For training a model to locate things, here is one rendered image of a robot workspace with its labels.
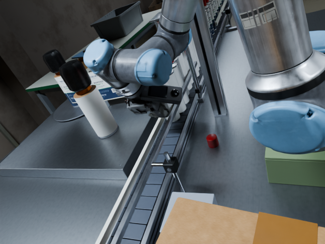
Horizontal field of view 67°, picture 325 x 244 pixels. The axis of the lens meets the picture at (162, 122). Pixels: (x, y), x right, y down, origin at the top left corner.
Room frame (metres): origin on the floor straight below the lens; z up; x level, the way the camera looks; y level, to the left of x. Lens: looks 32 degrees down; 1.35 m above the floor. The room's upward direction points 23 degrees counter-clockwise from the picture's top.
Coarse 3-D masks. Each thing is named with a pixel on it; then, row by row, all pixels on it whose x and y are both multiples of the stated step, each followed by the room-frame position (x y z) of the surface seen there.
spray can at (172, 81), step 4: (172, 72) 0.76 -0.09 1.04; (172, 76) 0.76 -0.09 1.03; (168, 80) 0.75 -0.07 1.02; (172, 80) 0.75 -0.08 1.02; (176, 80) 0.76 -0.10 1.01; (172, 84) 0.75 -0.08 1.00; (176, 84) 0.76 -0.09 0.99; (180, 104) 0.75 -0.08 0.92; (184, 104) 0.76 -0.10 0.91; (180, 108) 0.75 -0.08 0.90; (184, 108) 0.76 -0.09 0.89; (180, 112) 0.75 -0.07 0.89
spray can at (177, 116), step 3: (165, 84) 0.72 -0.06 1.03; (168, 84) 0.73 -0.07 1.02; (168, 105) 0.72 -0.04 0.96; (171, 105) 0.72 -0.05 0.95; (171, 108) 0.72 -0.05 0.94; (177, 111) 0.73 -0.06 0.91; (177, 114) 0.72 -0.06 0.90; (177, 117) 0.72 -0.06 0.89; (174, 120) 0.72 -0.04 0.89; (177, 120) 0.72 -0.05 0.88
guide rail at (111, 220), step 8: (160, 120) 0.71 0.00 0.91; (152, 136) 0.64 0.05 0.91; (144, 152) 0.58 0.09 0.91; (144, 160) 0.57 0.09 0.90; (136, 168) 0.53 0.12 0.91; (136, 176) 0.51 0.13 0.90; (128, 184) 0.48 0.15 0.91; (128, 192) 0.47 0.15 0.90; (120, 200) 0.44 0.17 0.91; (120, 208) 0.43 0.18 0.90; (112, 216) 0.40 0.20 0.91; (112, 224) 0.39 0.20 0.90; (104, 232) 0.37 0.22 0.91; (104, 240) 0.36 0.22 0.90
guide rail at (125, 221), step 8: (184, 88) 0.77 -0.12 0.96; (176, 112) 0.66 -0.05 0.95; (168, 120) 0.62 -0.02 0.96; (168, 128) 0.59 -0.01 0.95; (160, 136) 0.56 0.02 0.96; (160, 144) 0.53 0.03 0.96; (152, 152) 0.50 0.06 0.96; (152, 160) 0.48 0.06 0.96; (144, 176) 0.43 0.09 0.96; (144, 184) 0.42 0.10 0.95; (136, 192) 0.39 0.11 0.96; (136, 200) 0.38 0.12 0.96; (128, 208) 0.36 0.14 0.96; (128, 216) 0.34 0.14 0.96; (120, 224) 0.33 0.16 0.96; (128, 224) 0.33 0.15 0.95; (120, 232) 0.31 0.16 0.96; (112, 240) 0.30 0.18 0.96; (120, 240) 0.30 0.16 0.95
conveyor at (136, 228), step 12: (216, 36) 1.38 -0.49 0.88; (192, 84) 0.94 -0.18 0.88; (192, 96) 0.84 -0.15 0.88; (180, 120) 0.72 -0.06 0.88; (168, 132) 0.68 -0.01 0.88; (180, 132) 0.65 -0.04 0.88; (168, 144) 0.62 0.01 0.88; (144, 168) 0.55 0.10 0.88; (156, 168) 0.53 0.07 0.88; (156, 180) 0.49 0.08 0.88; (132, 192) 0.48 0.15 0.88; (144, 192) 0.47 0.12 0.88; (156, 192) 0.45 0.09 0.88; (144, 204) 0.43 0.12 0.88; (120, 216) 0.42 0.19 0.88; (132, 216) 0.41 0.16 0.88; (144, 216) 0.39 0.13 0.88; (132, 228) 0.38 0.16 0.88; (144, 228) 0.36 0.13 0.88; (132, 240) 0.35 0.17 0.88
